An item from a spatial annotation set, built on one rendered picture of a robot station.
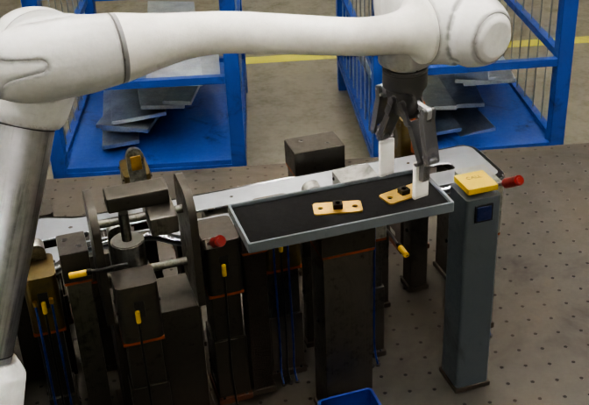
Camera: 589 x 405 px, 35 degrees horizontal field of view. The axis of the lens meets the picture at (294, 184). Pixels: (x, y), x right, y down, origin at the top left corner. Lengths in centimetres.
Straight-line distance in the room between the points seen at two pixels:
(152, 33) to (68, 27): 11
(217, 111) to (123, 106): 46
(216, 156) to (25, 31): 274
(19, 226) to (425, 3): 69
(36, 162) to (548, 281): 128
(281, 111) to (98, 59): 353
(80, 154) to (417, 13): 295
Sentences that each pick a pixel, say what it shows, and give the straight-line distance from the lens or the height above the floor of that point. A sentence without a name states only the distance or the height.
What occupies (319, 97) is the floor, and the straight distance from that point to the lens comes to 494.
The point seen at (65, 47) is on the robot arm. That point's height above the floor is 156.
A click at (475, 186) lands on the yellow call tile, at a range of 171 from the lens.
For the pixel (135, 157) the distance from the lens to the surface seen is 202.
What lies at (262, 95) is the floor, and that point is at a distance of 500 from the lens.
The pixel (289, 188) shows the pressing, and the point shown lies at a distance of 203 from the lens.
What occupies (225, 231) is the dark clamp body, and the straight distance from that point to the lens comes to 174.
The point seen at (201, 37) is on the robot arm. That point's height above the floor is 153.
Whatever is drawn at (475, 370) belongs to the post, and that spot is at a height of 74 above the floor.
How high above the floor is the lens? 199
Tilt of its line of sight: 29 degrees down
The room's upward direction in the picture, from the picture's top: 3 degrees counter-clockwise
